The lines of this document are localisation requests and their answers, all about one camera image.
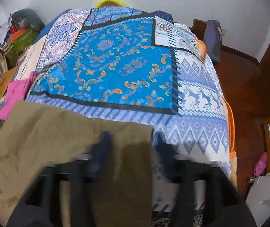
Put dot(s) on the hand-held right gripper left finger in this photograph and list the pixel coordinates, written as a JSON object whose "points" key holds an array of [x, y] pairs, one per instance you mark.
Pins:
{"points": [[101, 151]]}

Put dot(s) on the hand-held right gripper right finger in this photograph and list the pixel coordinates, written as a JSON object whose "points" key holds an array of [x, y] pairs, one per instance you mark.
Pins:
{"points": [[166, 153]]}

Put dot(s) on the khaki pants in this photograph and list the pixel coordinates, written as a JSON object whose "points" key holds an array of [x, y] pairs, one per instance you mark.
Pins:
{"points": [[42, 132]]}

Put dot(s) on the orange cloth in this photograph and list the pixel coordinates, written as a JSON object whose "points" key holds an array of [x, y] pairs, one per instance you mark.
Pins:
{"points": [[231, 123]]}

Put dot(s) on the blue patchwork blanket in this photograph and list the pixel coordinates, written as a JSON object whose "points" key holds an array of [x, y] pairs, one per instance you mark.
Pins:
{"points": [[125, 63]]}

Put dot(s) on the pink clog shoe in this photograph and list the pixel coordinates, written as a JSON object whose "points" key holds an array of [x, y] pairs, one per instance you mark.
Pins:
{"points": [[260, 165]]}

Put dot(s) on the pink cloth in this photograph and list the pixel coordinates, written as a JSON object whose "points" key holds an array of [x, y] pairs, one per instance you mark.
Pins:
{"points": [[14, 94]]}

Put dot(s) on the wooden board with cutouts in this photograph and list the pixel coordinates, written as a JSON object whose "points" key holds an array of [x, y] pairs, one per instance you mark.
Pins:
{"points": [[0, 85]]}

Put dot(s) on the blue-grey backpack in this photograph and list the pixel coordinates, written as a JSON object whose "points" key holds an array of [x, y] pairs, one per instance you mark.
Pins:
{"points": [[211, 40]]}

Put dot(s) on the wooden chair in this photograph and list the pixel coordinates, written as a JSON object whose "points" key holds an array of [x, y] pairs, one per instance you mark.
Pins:
{"points": [[199, 27]]}

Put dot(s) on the green patterned bag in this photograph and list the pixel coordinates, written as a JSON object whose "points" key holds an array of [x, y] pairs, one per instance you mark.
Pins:
{"points": [[21, 42]]}

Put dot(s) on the orange box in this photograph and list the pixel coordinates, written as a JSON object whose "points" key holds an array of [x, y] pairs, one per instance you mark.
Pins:
{"points": [[16, 34]]}

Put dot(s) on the yellow plush cushion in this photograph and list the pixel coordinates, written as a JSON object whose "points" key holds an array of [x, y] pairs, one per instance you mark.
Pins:
{"points": [[106, 1]]}

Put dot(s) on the grey cloth bundle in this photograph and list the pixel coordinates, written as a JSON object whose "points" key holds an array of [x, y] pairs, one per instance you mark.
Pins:
{"points": [[28, 16]]}

